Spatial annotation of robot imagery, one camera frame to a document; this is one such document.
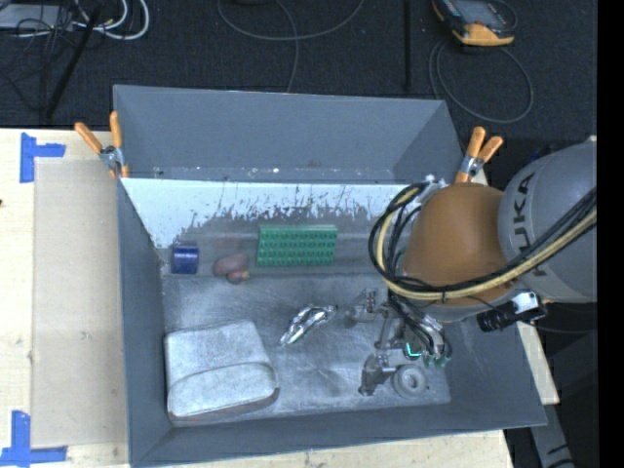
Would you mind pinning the pale brown flat board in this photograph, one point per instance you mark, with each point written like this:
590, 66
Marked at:
78, 300

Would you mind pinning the red-brown toy food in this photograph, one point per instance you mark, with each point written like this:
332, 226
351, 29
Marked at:
230, 264

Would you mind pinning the grey metal bin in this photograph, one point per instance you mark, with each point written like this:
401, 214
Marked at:
312, 129

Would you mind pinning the green studded flat block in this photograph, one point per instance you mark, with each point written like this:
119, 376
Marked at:
296, 246

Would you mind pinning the blue cup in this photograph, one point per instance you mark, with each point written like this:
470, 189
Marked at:
184, 258

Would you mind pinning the black cylinder on white bracket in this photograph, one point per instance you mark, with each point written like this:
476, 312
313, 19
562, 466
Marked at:
507, 314

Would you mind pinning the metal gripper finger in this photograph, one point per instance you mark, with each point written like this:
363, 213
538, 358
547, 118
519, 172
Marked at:
362, 307
374, 371

